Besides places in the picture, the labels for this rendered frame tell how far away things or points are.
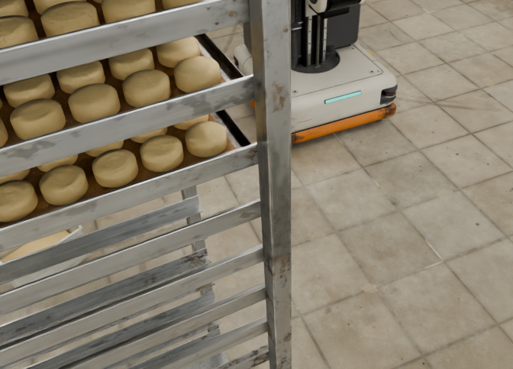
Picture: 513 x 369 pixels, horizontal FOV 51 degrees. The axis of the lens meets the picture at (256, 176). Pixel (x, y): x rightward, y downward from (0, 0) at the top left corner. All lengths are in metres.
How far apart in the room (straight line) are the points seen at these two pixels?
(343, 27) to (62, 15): 2.29
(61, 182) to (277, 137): 0.24
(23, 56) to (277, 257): 0.40
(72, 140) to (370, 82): 2.14
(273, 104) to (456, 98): 2.53
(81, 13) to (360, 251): 1.76
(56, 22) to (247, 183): 1.95
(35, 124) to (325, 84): 2.07
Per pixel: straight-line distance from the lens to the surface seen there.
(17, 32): 0.52
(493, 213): 2.42
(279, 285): 0.77
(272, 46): 0.52
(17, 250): 2.31
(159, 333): 0.79
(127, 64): 0.62
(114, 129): 0.54
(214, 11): 0.52
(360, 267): 2.10
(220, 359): 1.71
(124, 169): 0.62
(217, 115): 0.71
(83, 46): 0.49
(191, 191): 1.21
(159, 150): 0.63
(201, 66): 0.60
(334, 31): 2.73
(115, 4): 0.54
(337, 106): 2.52
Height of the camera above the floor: 1.63
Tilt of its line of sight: 42 degrees down
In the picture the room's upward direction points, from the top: 3 degrees counter-clockwise
